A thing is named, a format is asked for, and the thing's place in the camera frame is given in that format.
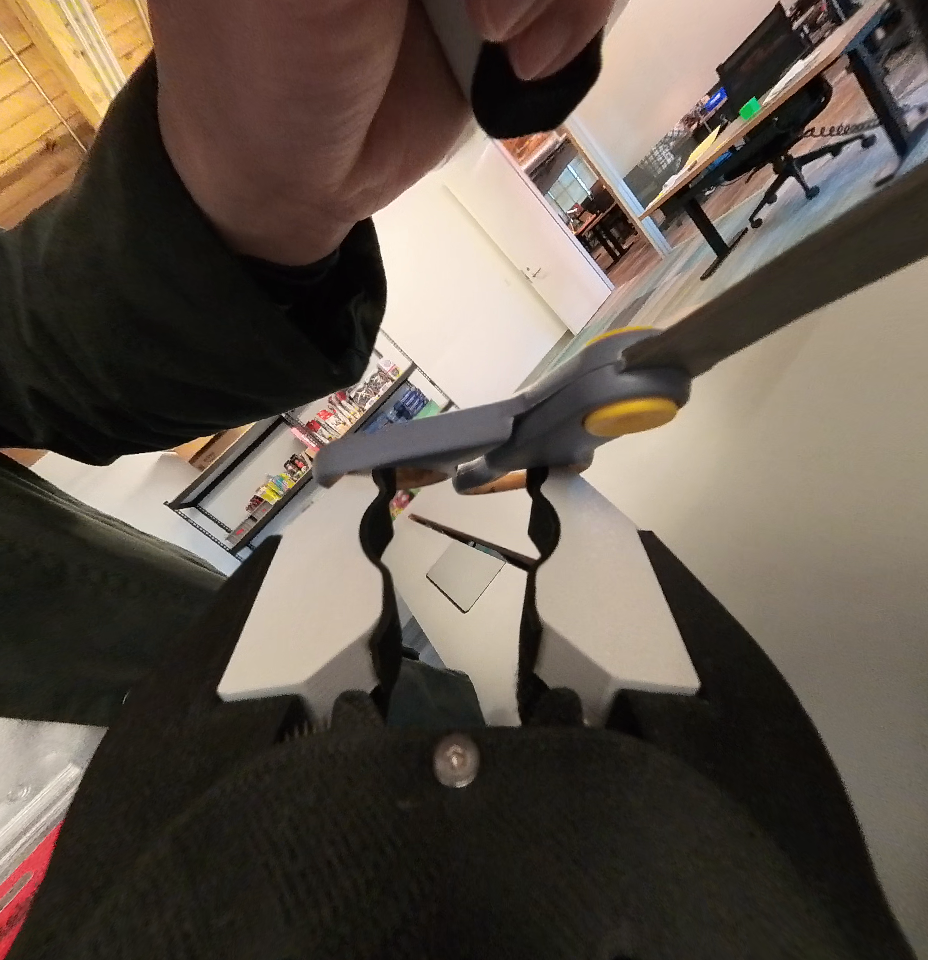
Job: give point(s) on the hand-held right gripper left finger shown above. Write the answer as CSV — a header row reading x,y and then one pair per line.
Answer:
x,y
306,622

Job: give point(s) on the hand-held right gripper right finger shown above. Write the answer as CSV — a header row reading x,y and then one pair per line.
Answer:
x,y
614,615

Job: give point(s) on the black metal shelf rack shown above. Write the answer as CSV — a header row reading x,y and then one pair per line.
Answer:
x,y
205,529

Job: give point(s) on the grey table cover plate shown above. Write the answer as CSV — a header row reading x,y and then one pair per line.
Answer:
x,y
464,581

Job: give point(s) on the white door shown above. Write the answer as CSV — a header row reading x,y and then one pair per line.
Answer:
x,y
509,262

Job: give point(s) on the brown cardboard box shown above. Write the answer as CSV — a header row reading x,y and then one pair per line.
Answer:
x,y
205,450

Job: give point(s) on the shelved stack of toy boxes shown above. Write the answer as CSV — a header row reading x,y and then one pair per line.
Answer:
x,y
336,412

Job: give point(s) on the person's black jacket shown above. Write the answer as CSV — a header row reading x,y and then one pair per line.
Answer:
x,y
81,600

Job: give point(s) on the black computer monitor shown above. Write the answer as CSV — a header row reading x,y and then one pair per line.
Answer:
x,y
756,49

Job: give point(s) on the black office chair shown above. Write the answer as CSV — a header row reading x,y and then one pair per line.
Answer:
x,y
794,127

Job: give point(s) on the red card holder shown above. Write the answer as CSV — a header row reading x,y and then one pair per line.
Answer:
x,y
14,892

